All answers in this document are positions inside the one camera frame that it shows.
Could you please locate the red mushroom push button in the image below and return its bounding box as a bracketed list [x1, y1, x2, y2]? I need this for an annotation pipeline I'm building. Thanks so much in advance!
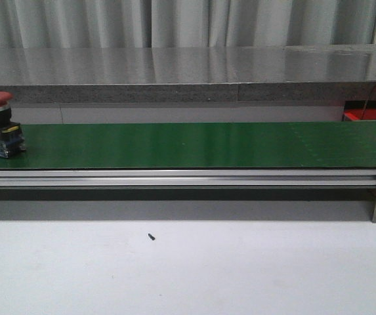
[0, 91, 26, 159]

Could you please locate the green conveyor belt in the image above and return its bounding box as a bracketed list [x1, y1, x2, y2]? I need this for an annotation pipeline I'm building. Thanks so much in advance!
[0, 121, 376, 169]

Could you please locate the red plastic tray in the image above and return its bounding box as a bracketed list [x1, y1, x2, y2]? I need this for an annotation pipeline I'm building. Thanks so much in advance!
[343, 100, 376, 121]

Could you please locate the grey stone counter shelf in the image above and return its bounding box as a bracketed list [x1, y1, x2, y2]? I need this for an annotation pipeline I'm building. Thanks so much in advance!
[0, 45, 376, 104]

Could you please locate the grey pleated curtain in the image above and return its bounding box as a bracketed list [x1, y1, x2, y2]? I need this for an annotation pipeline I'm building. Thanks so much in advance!
[0, 1, 376, 49]

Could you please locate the aluminium conveyor side rail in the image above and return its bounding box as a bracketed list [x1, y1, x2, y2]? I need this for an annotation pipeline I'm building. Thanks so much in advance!
[0, 169, 376, 187]

